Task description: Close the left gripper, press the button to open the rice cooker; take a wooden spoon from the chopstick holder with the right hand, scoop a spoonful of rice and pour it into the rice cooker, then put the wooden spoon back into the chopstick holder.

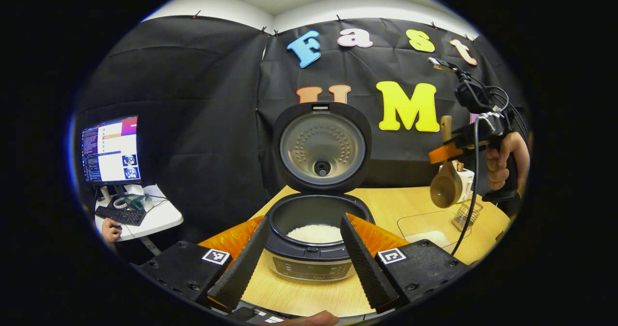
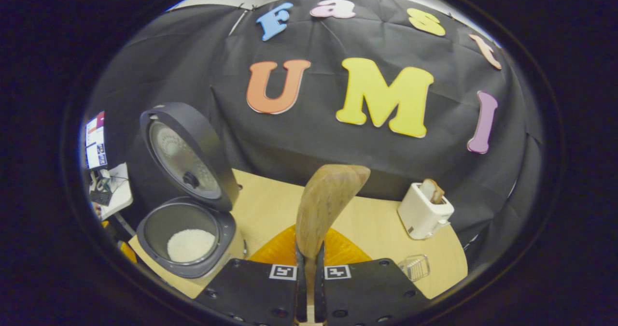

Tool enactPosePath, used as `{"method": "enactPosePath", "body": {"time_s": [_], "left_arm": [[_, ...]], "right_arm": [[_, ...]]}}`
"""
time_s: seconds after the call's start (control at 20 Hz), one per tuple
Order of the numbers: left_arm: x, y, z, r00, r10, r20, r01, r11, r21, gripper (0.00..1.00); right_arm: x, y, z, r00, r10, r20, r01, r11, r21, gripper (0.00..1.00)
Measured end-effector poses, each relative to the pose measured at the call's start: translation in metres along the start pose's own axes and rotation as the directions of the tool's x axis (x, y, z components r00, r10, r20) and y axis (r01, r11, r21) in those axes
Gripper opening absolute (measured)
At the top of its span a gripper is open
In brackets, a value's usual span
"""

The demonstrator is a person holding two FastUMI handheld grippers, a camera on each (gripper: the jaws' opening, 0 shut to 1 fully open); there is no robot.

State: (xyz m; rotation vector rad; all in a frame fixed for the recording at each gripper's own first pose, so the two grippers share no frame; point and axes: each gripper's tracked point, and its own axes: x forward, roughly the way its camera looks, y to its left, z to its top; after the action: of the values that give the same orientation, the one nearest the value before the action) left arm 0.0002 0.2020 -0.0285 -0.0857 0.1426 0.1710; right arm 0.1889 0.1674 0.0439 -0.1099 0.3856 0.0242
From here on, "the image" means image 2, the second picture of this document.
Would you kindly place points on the black backdrop cloth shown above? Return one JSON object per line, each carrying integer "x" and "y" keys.
{"x": 309, "y": 137}

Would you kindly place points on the white side table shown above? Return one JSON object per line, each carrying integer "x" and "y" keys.
{"x": 123, "y": 195}

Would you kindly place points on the white rice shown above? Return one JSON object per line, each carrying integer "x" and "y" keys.
{"x": 190, "y": 246}

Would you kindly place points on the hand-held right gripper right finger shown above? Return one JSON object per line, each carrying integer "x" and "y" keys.
{"x": 367, "y": 292}

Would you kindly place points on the white toaster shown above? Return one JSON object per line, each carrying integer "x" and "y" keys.
{"x": 422, "y": 217}

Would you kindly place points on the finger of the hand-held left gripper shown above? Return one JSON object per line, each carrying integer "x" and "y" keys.
{"x": 128, "y": 252}

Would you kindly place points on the wooden spoon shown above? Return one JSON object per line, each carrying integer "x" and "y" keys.
{"x": 328, "y": 195}

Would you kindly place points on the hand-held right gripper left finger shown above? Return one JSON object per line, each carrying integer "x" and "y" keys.
{"x": 256, "y": 292}

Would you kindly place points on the black keyboard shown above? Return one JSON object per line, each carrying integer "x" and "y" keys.
{"x": 101, "y": 198}

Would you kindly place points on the silver black rice cooker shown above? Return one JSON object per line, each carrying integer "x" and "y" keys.
{"x": 193, "y": 123}

